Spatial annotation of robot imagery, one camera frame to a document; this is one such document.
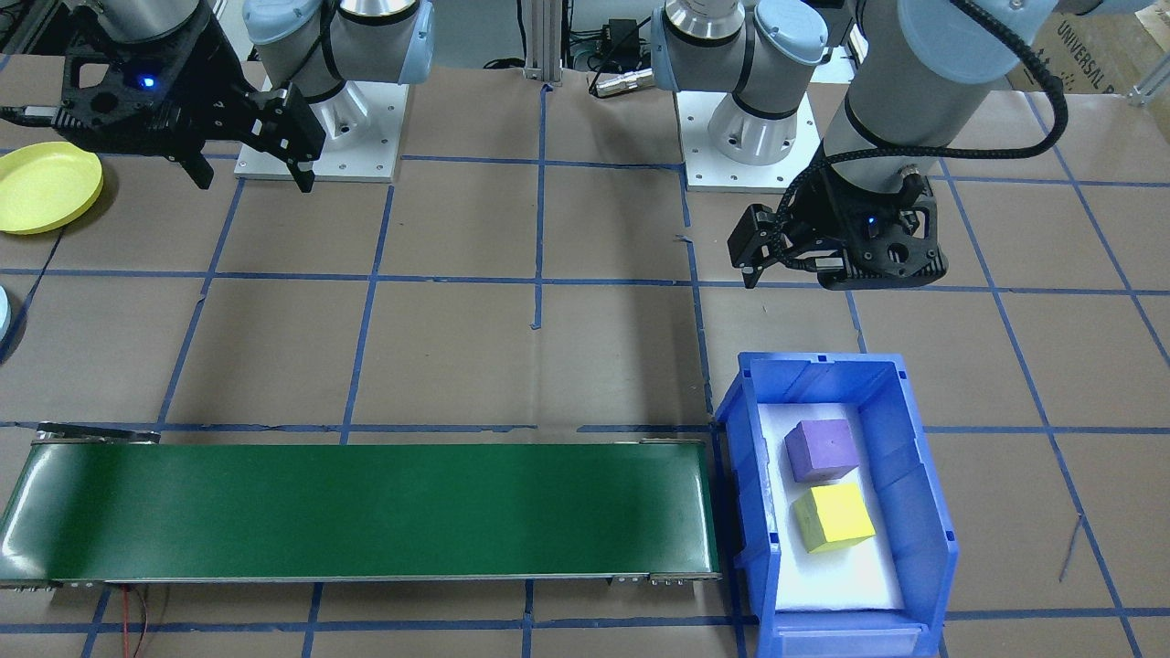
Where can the yellow foam block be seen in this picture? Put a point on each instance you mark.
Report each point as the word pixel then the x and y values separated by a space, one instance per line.
pixel 834 516

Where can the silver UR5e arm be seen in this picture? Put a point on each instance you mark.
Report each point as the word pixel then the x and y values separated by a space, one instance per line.
pixel 366 41
pixel 914 119

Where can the light blue round object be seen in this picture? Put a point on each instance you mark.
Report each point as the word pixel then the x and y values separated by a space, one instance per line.
pixel 4 315

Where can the blue plastic storage bin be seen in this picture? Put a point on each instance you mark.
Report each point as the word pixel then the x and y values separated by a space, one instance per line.
pixel 919 512

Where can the yellow round plate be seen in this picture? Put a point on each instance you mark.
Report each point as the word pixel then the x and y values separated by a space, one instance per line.
pixel 41 187

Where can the green conveyor belt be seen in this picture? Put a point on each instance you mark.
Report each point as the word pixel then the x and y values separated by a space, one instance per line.
pixel 366 512

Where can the silver metal connector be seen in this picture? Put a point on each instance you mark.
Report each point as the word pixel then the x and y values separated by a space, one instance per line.
pixel 622 82

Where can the white square base plate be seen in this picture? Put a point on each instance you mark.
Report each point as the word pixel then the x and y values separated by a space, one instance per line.
pixel 704 169
pixel 366 155

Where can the white foam pad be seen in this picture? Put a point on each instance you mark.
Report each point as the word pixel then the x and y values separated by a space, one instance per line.
pixel 832 580

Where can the black power adapter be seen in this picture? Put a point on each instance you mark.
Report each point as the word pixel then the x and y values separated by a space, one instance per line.
pixel 622 37

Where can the brown cardboard box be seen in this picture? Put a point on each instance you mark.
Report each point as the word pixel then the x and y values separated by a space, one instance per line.
pixel 1088 46

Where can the purple foam block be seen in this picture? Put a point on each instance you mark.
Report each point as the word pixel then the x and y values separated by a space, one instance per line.
pixel 823 450

